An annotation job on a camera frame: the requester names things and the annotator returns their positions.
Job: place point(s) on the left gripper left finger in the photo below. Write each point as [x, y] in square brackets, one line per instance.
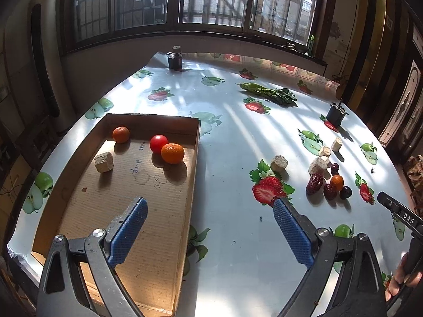
[62, 288]

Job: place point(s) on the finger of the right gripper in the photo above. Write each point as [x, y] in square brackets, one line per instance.
[390, 203]

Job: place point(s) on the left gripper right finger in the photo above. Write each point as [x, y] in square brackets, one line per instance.
[359, 288]

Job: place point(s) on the dark cherry plum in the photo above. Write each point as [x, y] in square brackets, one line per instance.
[345, 193]

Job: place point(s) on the small red jujube date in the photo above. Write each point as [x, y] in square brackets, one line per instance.
[330, 192]

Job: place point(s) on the large red jujube date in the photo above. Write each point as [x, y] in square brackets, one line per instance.
[315, 183]

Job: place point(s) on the small beige sugarcane piece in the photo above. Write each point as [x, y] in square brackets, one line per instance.
[324, 152]

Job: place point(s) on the square beige wafer block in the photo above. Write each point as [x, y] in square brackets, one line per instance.
[104, 162]

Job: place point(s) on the hexagonal beige sugarcane piece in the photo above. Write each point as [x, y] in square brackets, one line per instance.
[278, 164]

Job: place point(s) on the red cherry tomato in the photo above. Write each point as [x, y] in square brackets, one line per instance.
[157, 142]

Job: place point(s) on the person right hand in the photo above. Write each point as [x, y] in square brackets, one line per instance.
[399, 277]

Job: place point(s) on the small round dark date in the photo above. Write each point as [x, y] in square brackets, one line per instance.
[334, 169]

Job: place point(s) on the far beige sugarcane piece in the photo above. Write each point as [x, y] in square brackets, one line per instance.
[337, 143]

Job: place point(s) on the black cup with utensil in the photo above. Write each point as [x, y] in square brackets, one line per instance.
[336, 114]

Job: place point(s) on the cardboard box tray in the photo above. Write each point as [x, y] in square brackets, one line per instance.
[84, 199]

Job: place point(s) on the fruit print tablecloth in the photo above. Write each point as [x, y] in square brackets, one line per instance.
[237, 261]

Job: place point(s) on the green leafy vegetables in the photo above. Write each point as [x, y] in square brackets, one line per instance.
[283, 97]

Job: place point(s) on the green bottle on sill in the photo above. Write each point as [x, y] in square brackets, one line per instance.
[310, 45]

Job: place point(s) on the dark glass jar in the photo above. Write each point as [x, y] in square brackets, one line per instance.
[175, 58]

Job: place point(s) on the white standing air conditioner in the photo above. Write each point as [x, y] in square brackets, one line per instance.
[47, 64]

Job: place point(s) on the window with metal bars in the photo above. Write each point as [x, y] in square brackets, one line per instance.
[288, 23]

